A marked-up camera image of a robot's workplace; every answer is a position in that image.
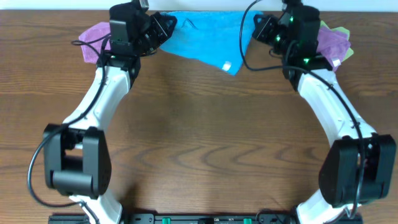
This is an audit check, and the black mounting rail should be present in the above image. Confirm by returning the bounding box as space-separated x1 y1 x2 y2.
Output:
47 213 364 224

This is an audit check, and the folded purple cloth left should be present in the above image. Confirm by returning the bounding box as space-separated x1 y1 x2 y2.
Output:
78 22 110 63

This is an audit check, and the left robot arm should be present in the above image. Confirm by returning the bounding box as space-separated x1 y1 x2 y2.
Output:
39 1 177 223

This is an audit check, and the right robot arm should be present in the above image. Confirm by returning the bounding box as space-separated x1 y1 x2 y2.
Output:
260 1 396 223

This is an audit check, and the green cloth right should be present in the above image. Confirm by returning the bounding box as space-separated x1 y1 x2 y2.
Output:
320 21 354 60

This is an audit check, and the blue microfiber cloth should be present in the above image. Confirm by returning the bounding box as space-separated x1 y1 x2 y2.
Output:
160 11 262 76

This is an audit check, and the crumpled purple cloth right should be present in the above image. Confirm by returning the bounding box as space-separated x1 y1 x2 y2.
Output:
317 27 351 72

